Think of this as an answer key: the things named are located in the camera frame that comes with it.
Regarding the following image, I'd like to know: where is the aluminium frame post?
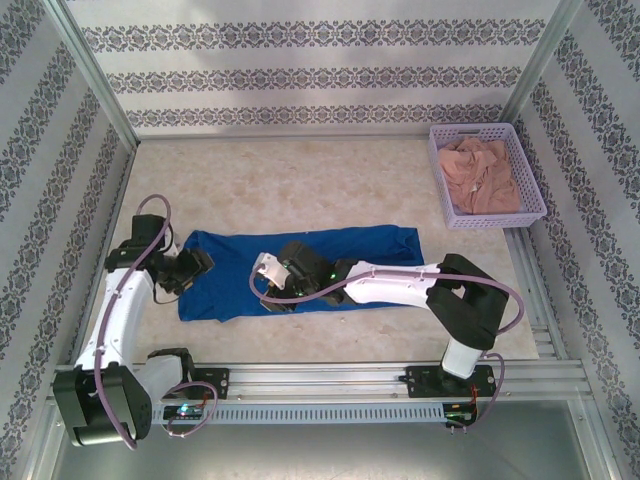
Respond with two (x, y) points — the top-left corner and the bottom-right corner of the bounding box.
(47, 0), (141, 149)
(499, 0), (586, 126)

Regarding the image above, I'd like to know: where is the aluminium table edge rail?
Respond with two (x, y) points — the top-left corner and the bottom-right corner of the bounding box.
(135, 132), (432, 141)

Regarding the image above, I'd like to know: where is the blue printed t-shirt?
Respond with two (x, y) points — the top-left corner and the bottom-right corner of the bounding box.
(177, 225), (426, 324)

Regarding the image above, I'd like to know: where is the peach crumpled cloth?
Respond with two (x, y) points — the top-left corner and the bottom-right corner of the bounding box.
(437, 137), (524, 215)

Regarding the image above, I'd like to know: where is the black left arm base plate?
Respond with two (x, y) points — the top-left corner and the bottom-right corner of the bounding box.
(187, 367), (231, 400)

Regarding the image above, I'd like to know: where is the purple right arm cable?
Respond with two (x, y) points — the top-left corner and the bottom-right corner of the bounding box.
(248, 264), (526, 434)

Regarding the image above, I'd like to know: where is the aluminium side rail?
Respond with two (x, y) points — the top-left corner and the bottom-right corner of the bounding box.
(502, 227), (589, 364)

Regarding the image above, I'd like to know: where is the grey slotted cable duct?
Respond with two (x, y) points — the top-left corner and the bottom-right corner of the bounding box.
(149, 402), (476, 426)

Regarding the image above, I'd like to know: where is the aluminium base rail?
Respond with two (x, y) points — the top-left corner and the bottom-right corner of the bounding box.
(49, 360), (586, 402)

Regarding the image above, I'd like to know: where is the lavender plastic basket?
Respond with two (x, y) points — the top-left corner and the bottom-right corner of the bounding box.
(428, 122), (547, 231)

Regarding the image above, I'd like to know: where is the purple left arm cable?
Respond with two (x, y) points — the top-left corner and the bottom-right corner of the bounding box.
(92, 194), (220, 451)

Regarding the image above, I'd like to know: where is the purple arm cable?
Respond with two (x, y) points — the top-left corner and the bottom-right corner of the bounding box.
(248, 264), (526, 434)
(92, 194), (220, 451)

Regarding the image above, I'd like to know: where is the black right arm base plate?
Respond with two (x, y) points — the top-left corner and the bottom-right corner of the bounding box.
(407, 364), (499, 400)

